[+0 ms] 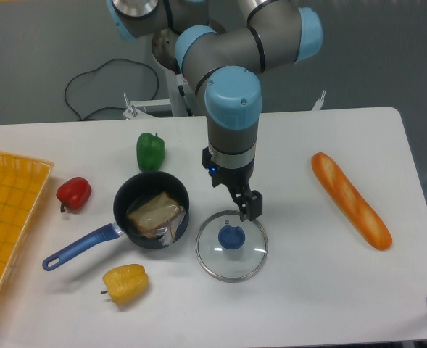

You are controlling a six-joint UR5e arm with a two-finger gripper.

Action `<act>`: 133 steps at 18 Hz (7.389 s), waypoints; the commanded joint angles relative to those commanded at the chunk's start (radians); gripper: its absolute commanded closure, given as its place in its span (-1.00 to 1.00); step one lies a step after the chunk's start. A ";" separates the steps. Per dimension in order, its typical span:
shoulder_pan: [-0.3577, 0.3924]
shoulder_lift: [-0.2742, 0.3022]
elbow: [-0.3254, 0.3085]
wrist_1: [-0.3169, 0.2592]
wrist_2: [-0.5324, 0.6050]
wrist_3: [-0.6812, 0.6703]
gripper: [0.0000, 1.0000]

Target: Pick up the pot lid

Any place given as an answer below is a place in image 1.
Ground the wrapped bread slice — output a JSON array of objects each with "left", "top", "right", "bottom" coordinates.
[{"left": 125, "top": 191, "right": 187, "bottom": 249}]

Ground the yellow woven basket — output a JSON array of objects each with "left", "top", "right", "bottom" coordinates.
[{"left": 0, "top": 151, "right": 54, "bottom": 291}]

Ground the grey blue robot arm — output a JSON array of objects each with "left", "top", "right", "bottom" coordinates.
[{"left": 107, "top": 1, "right": 323, "bottom": 220}]

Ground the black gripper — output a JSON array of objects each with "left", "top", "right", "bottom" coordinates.
[{"left": 202, "top": 147, "right": 263, "bottom": 221}]

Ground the black cable on floor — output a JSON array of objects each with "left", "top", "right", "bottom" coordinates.
[{"left": 64, "top": 58, "right": 160, "bottom": 121}]

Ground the green bell pepper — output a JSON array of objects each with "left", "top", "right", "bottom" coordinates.
[{"left": 136, "top": 133, "right": 165, "bottom": 172}]

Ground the dark saucepan blue handle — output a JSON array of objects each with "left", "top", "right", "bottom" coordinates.
[{"left": 42, "top": 171, "right": 189, "bottom": 271}]

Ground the red bell pepper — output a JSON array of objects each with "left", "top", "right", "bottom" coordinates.
[{"left": 56, "top": 177, "right": 92, "bottom": 213}]

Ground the yellow bell pepper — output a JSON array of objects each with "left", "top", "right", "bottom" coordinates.
[{"left": 101, "top": 264, "right": 149, "bottom": 305}]

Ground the orange baguette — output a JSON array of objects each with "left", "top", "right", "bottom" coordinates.
[{"left": 311, "top": 152, "right": 393, "bottom": 251}]

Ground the glass pot lid blue knob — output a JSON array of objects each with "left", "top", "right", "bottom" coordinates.
[{"left": 195, "top": 210, "right": 268, "bottom": 283}]

